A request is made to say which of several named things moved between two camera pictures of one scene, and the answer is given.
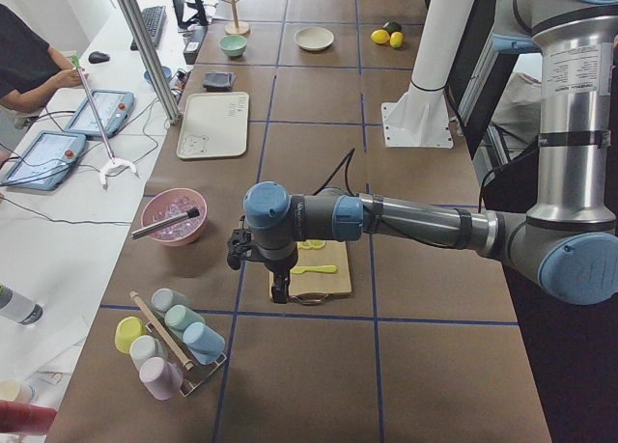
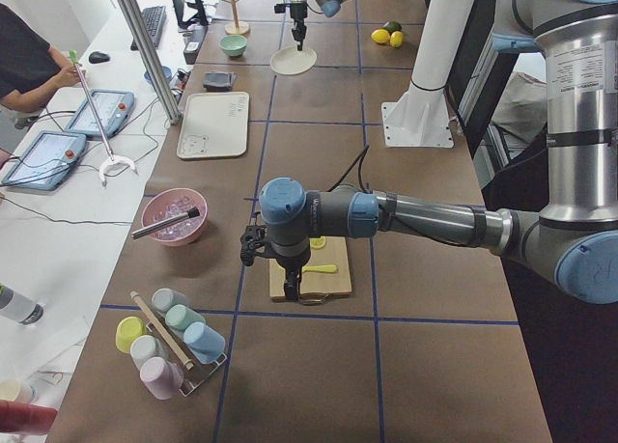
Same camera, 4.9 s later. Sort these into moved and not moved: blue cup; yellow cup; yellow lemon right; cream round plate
Moved: cream round plate
Not moved: yellow cup; blue cup; yellow lemon right
